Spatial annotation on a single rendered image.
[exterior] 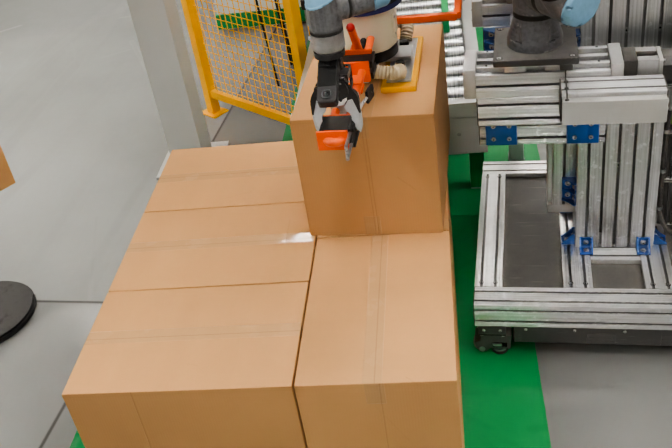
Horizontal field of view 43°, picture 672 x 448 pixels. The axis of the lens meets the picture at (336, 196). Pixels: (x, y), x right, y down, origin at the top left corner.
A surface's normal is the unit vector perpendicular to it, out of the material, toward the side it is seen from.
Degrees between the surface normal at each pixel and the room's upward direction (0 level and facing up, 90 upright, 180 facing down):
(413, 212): 90
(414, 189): 90
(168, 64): 90
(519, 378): 0
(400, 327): 0
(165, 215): 0
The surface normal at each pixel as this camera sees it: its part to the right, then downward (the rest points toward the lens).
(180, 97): -0.07, 0.56
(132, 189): -0.13, -0.82
